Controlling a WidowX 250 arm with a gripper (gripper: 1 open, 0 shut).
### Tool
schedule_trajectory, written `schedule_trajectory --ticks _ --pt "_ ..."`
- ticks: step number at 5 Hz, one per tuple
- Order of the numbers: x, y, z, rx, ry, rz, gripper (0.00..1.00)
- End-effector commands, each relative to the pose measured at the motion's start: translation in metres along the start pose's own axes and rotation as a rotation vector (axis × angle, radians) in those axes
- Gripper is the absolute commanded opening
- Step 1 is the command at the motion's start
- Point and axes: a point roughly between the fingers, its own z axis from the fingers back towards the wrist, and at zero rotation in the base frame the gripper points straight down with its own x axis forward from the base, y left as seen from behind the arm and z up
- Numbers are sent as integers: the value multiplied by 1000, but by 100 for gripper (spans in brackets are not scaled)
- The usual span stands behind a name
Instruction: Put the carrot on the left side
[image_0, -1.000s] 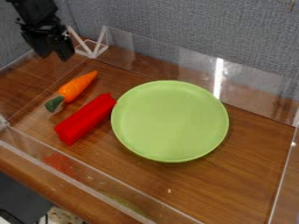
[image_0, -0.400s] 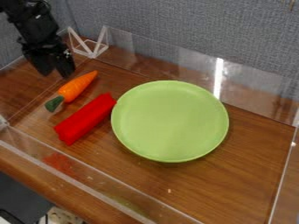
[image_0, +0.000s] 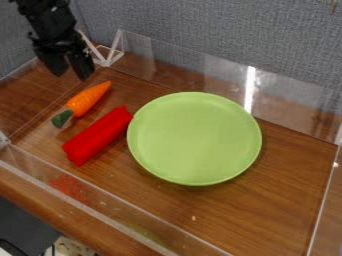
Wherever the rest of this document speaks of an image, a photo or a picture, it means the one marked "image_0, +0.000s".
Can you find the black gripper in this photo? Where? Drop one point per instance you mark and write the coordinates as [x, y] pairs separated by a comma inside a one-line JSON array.
[[51, 50]]

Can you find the orange toy carrot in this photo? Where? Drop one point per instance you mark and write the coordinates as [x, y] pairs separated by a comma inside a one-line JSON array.
[[80, 103]]

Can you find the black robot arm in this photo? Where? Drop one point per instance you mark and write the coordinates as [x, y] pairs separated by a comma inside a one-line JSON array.
[[49, 17]]

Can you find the light green plate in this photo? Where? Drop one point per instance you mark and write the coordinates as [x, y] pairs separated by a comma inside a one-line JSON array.
[[194, 138]]

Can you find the clear acrylic corner bracket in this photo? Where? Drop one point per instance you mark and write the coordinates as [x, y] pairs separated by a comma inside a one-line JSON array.
[[105, 55]]

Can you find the clear acrylic enclosure walls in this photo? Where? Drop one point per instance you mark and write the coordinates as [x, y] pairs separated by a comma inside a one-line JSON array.
[[278, 210]]

